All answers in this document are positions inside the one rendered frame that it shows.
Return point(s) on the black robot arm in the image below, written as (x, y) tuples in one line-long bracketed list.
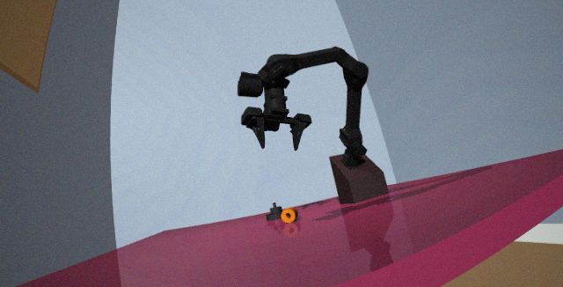
[(272, 77)]

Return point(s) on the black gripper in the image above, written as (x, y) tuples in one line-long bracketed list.
[(276, 111)]

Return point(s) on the orange knob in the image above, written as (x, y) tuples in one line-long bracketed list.
[(289, 215)]

